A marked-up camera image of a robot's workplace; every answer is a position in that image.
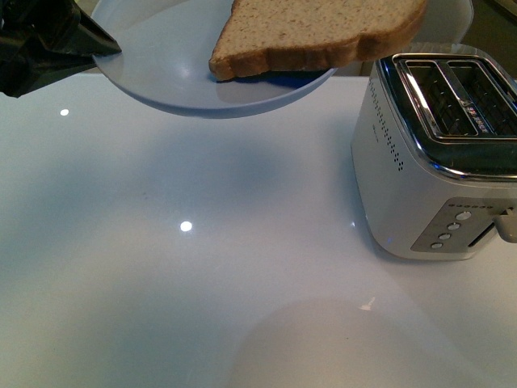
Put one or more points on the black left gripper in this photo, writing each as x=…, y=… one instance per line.
x=43, y=42

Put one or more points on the brown bread slice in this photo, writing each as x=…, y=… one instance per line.
x=278, y=36

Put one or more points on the white silver toaster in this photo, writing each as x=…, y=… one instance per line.
x=434, y=154

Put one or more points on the light blue round plate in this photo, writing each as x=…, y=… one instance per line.
x=163, y=62

